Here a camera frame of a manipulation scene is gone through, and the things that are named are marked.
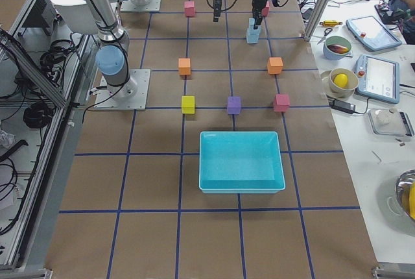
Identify teach pendant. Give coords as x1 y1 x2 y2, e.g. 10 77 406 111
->
355 55 400 104
346 16 402 51

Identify black handled scissors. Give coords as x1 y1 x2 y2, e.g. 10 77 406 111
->
318 27 333 44

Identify orange block far side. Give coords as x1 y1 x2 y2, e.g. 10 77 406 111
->
267 57 283 75

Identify light blue block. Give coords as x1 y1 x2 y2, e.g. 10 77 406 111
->
246 29 261 44
248 18 261 34

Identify beige bowl with lemon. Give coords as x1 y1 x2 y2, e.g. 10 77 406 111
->
320 68 359 98

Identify white chair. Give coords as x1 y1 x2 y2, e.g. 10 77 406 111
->
51 0 98 35

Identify orange block near robot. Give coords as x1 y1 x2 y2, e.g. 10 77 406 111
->
178 58 191 76

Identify kitchen scale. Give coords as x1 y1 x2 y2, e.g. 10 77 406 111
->
368 108 414 137

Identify brass cylinder tool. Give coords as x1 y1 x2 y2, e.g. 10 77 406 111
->
319 20 343 27

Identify pink block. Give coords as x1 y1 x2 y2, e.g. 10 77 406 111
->
273 94 291 112
184 1 196 18
261 1 270 17

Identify purple block right side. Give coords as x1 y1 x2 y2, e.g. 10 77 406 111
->
227 96 241 115

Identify black power adapter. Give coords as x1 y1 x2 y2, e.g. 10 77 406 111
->
329 99 355 114

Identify pink block left near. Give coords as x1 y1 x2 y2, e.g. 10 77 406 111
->
184 1 196 18

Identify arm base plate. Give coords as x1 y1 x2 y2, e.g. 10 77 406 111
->
120 0 161 13
94 69 150 111

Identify aluminium frame post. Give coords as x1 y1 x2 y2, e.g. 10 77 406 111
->
303 0 329 42

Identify cyan plastic tray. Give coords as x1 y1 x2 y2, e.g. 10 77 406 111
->
198 131 286 194

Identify yellow foam block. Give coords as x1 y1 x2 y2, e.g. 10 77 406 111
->
181 95 195 114

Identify steel bowl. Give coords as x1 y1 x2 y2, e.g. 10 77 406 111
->
395 169 414 221

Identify pink block right far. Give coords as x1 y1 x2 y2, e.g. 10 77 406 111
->
273 94 291 112

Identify pink block left far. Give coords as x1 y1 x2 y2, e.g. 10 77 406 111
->
261 1 270 17

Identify teach pendant lower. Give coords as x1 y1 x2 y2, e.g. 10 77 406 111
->
355 55 400 104

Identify teach pendant upper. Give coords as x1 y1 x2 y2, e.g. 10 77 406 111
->
346 16 402 51

